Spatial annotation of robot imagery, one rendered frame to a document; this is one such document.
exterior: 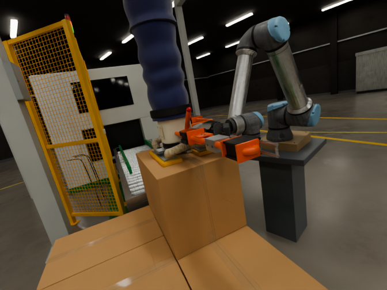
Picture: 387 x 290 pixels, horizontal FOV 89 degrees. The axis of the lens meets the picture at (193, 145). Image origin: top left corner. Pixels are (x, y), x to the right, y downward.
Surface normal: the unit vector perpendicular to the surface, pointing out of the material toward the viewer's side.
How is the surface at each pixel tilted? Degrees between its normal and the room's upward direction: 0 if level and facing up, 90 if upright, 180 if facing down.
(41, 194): 90
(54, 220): 90
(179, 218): 89
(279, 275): 0
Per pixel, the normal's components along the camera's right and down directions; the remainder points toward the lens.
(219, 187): 0.40, 0.14
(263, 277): -0.18, -0.96
